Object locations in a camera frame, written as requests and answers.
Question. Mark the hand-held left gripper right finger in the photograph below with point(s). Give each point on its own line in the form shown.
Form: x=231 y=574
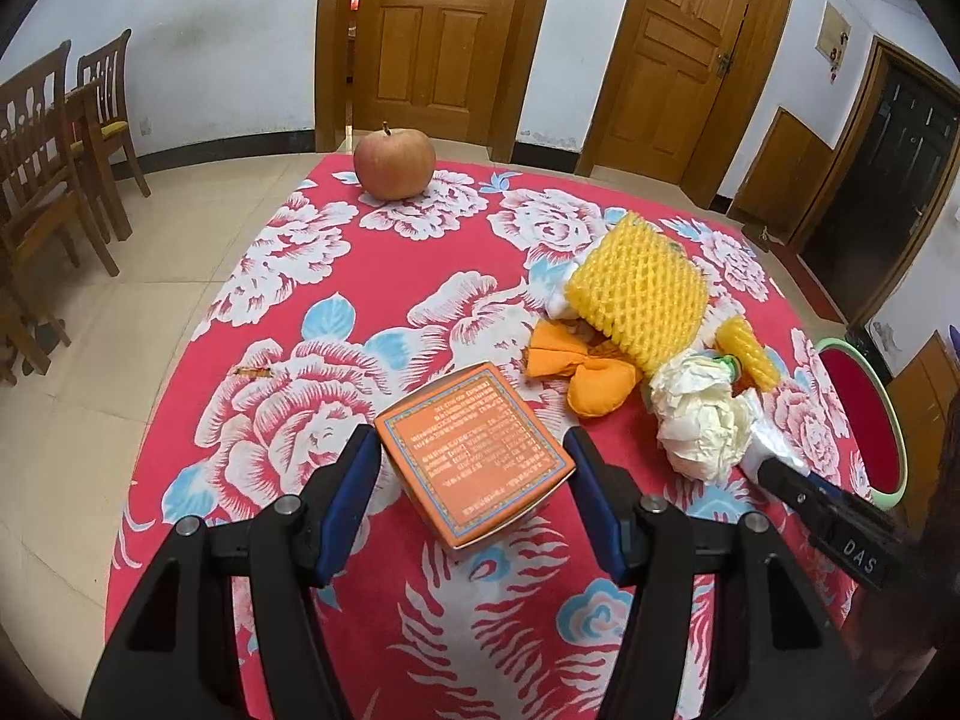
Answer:
x=592 y=495

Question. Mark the red apple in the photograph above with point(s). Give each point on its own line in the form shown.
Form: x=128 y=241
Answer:
x=394 y=161

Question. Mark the red basin with green rim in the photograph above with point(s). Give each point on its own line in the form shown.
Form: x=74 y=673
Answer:
x=862 y=420

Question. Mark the small green wrapper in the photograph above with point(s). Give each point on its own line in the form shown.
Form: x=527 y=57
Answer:
x=729 y=364

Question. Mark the small wooden cupboard door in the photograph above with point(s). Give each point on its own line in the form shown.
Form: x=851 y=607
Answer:
x=784 y=172

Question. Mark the wooden chair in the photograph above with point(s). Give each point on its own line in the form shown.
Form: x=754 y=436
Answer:
x=26 y=322
x=105 y=105
x=45 y=165

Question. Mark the small yellow foam net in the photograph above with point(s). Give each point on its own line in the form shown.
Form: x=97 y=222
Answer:
x=746 y=352

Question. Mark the purple bag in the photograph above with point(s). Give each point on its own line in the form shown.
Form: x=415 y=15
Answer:
x=955 y=343

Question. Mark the white paper ball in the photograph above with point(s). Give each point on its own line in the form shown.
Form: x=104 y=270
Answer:
x=562 y=300

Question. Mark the red doormat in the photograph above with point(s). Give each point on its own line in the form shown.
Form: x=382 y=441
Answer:
x=806 y=281

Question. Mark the wall electrical box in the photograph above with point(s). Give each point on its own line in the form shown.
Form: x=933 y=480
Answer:
x=834 y=31

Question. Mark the red floral tablecloth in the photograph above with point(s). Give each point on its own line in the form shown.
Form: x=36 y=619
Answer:
x=300 y=330

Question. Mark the orange cloth bow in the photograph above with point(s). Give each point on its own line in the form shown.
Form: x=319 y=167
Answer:
x=592 y=382

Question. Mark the large yellow foam net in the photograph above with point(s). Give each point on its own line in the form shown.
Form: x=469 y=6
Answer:
x=637 y=292

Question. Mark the wooden cabinet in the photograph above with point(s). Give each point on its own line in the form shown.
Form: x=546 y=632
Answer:
x=926 y=397

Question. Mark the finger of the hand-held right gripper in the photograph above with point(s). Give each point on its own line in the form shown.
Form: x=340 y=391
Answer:
x=795 y=487

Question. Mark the small orange wrapper scrap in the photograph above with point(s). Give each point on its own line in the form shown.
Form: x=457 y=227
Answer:
x=255 y=371

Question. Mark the white tissue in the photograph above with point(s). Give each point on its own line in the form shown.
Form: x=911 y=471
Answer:
x=701 y=420

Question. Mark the clear plastic wrapper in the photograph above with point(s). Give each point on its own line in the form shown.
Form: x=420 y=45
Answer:
x=776 y=450

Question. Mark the dark door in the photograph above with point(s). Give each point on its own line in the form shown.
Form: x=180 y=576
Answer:
x=892 y=187

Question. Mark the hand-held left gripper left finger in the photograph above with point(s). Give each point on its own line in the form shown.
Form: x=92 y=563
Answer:
x=352 y=495

